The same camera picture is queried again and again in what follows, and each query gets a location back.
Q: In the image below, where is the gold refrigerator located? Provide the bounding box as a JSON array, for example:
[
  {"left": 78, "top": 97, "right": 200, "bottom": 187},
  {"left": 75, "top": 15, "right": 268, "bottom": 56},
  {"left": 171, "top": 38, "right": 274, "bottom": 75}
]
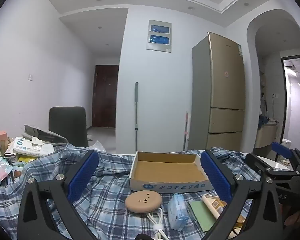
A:
[{"left": 187, "top": 32, "right": 245, "bottom": 153}]

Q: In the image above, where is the round beige hand warmer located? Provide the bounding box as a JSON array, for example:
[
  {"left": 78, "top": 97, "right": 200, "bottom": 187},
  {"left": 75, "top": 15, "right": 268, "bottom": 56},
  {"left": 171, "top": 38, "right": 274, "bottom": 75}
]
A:
[{"left": 125, "top": 190, "right": 163, "bottom": 213}]

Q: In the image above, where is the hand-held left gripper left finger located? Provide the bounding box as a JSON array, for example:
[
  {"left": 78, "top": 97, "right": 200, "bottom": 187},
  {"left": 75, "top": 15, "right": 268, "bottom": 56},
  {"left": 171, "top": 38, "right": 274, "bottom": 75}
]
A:
[{"left": 17, "top": 149, "right": 100, "bottom": 240}]

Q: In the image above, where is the pink bottle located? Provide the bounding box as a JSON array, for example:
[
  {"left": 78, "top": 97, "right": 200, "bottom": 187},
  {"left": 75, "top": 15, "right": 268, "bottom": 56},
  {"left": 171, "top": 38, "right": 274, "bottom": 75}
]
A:
[{"left": 0, "top": 131, "right": 8, "bottom": 153}]

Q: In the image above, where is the dark grey chair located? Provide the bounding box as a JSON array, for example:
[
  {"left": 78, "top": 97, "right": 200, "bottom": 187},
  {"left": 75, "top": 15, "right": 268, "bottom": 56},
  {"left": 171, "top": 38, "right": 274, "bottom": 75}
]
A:
[{"left": 49, "top": 106, "right": 88, "bottom": 147}]

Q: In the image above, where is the person's right hand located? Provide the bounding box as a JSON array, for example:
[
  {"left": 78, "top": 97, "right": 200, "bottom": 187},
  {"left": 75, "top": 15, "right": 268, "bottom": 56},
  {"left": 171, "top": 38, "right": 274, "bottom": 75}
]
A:
[{"left": 284, "top": 210, "right": 300, "bottom": 228}]

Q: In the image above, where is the dark brown door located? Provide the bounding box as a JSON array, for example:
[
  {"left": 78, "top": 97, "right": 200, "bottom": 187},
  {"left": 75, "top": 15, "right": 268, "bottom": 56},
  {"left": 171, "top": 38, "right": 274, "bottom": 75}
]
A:
[{"left": 92, "top": 65, "right": 119, "bottom": 128}]

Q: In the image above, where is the blue plaid cloth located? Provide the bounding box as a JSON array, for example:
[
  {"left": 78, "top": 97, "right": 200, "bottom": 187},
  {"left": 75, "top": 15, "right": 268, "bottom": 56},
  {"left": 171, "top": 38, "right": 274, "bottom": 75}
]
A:
[{"left": 0, "top": 142, "right": 265, "bottom": 240}]

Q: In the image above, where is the grey electrical panel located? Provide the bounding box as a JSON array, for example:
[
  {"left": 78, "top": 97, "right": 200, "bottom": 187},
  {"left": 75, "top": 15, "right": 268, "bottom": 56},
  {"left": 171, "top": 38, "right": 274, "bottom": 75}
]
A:
[{"left": 146, "top": 19, "right": 172, "bottom": 53}]

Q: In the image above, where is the beige phone case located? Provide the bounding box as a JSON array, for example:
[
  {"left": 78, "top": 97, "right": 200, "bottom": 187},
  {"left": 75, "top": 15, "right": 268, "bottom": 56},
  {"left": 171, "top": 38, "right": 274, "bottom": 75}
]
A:
[{"left": 201, "top": 195, "right": 222, "bottom": 220}]

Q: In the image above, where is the shallow cardboard box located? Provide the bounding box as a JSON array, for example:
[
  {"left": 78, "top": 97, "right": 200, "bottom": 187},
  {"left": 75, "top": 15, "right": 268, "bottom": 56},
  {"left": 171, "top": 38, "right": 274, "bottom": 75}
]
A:
[{"left": 129, "top": 151, "right": 214, "bottom": 193}]

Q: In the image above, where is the green pouch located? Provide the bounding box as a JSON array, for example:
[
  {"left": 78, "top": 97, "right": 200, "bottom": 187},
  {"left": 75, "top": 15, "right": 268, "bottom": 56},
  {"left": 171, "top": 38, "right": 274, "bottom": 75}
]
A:
[{"left": 188, "top": 200, "right": 217, "bottom": 232}]

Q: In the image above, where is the white cable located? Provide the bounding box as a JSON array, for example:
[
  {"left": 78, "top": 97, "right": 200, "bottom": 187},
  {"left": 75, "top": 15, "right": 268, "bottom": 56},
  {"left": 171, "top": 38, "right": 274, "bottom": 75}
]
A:
[{"left": 146, "top": 207, "right": 165, "bottom": 240}]

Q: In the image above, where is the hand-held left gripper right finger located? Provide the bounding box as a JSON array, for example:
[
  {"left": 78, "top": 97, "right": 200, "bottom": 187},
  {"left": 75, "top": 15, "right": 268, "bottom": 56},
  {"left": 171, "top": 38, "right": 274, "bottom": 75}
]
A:
[{"left": 200, "top": 149, "right": 284, "bottom": 240}]

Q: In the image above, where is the grey mop handle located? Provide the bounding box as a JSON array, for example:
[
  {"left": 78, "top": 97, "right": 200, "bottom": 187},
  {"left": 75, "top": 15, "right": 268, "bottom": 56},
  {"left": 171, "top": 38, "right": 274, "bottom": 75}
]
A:
[{"left": 133, "top": 82, "right": 140, "bottom": 153}]

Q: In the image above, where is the yellow and blue packet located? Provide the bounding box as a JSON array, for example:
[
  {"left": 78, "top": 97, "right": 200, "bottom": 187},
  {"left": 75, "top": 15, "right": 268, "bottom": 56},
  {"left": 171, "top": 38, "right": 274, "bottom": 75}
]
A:
[{"left": 205, "top": 194, "right": 227, "bottom": 211}]

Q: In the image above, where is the clear plastic bag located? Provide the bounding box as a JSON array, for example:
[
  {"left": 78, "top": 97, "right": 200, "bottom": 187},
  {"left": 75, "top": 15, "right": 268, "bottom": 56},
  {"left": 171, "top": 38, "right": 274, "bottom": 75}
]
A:
[{"left": 87, "top": 140, "right": 107, "bottom": 153}]

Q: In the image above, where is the light blue tissue pack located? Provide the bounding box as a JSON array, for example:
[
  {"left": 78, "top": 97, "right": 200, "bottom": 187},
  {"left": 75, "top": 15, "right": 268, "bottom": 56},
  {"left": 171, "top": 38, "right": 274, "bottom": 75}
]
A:
[{"left": 167, "top": 193, "right": 190, "bottom": 231}]

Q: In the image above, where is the white wet wipes pack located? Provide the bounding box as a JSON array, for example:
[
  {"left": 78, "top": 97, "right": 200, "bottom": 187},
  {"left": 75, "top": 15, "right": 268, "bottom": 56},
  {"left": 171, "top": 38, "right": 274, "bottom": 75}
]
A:
[{"left": 13, "top": 137, "right": 55, "bottom": 158}]

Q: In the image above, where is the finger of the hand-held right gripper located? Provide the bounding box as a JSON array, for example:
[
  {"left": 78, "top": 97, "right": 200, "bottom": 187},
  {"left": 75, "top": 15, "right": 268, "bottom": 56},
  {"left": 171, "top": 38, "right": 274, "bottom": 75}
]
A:
[
  {"left": 272, "top": 141, "right": 300, "bottom": 172},
  {"left": 244, "top": 152, "right": 295, "bottom": 183}
]

